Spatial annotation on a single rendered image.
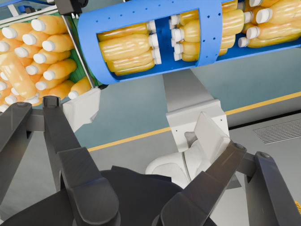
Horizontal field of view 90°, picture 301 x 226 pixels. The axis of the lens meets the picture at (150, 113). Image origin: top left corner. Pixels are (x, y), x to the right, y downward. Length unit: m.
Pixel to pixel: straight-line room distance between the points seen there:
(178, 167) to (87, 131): 1.91
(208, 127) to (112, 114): 2.03
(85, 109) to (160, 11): 0.46
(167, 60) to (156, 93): 1.19
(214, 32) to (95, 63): 0.41
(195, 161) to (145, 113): 1.45
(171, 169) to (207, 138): 0.57
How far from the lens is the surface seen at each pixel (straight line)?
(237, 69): 2.07
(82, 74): 1.01
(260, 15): 0.70
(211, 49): 0.60
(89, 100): 0.17
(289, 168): 1.98
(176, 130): 0.85
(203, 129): 0.18
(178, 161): 0.75
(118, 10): 0.62
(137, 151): 2.52
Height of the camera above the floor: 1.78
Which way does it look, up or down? 60 degrees down
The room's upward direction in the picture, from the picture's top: 177 degrees counter-clockwise
